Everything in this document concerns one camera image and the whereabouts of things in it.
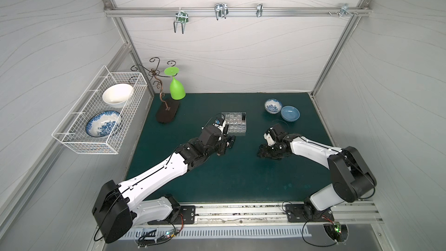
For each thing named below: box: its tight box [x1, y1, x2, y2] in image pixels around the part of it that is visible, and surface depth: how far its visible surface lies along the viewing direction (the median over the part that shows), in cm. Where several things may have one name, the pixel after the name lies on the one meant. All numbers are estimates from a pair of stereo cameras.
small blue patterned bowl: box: [264, 98, 283, 115], surface depth 113 cm
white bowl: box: [102, 83, 134, 109], surface depth 72 cm
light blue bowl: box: [280, 105, 301, 123], surface depth 109 cm
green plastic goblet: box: [163, 66, 187, 101], surface depth 93 cm
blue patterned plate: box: [85, 110, 121, 138], surface depth 65 cm
